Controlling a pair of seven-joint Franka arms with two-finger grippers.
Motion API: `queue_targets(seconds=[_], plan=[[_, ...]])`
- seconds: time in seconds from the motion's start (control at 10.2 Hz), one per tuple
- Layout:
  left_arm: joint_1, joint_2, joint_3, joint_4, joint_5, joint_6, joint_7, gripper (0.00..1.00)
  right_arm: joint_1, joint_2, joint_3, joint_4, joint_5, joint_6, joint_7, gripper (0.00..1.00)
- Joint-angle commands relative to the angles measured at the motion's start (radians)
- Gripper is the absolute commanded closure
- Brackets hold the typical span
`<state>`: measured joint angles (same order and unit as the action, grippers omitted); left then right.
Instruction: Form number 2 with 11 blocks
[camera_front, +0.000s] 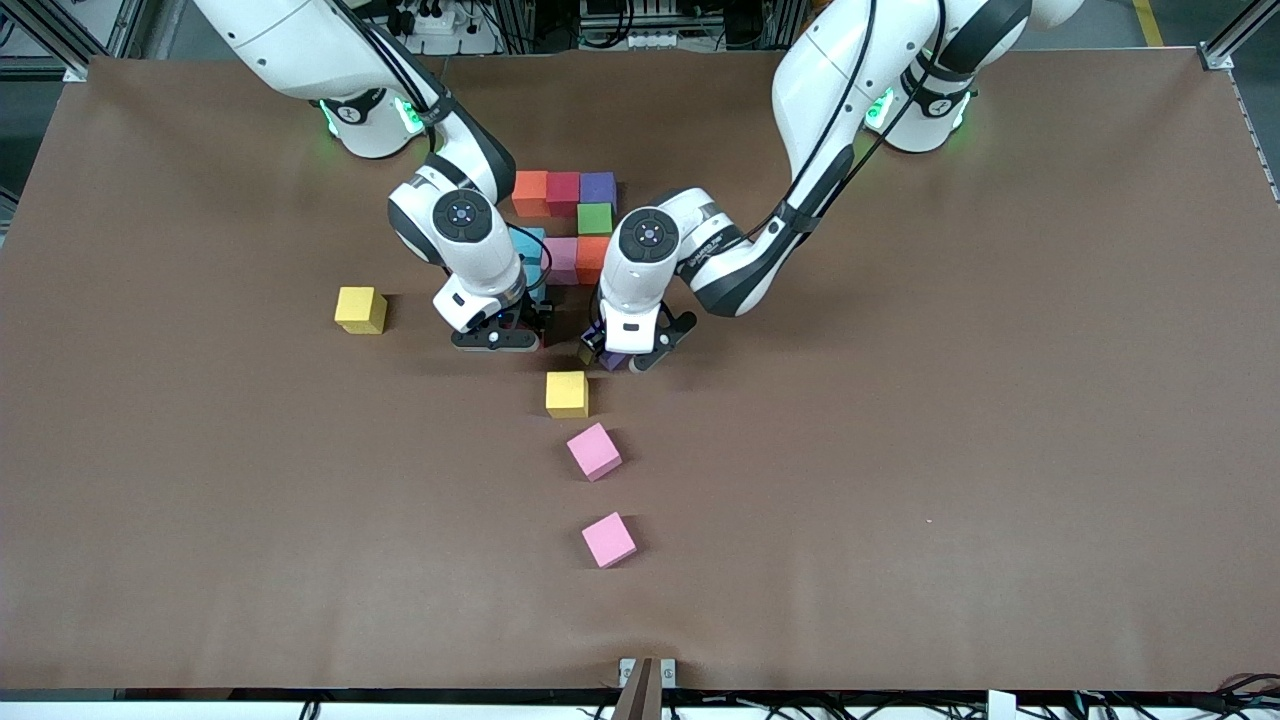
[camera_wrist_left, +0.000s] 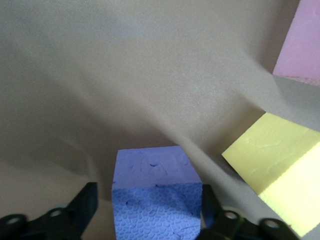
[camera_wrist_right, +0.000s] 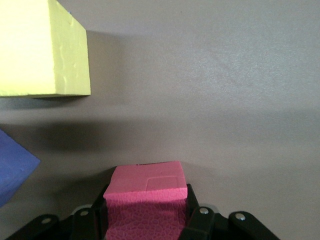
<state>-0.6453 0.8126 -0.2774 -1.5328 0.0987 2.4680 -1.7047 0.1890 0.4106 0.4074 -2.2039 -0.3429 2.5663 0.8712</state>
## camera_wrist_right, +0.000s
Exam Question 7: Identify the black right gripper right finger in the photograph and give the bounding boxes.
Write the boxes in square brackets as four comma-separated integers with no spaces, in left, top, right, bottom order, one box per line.
[181,183,281,240]

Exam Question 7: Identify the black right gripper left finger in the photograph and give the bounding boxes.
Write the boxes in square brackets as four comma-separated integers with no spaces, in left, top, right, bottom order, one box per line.
[4,183,111,240]

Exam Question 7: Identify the red foam cube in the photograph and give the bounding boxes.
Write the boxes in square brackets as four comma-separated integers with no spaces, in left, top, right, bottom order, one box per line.
[102,160,188,240]

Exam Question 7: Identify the purple foam cube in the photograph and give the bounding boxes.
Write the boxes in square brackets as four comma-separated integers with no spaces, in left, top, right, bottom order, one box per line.
[0,128,41,208]

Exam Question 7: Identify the yellow foam cube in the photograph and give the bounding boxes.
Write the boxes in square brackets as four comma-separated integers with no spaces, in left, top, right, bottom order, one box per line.
[0,0,92,98]

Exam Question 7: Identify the brown table cover sheet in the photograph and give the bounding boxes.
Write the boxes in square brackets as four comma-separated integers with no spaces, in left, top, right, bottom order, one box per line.
[0,0,320,240]

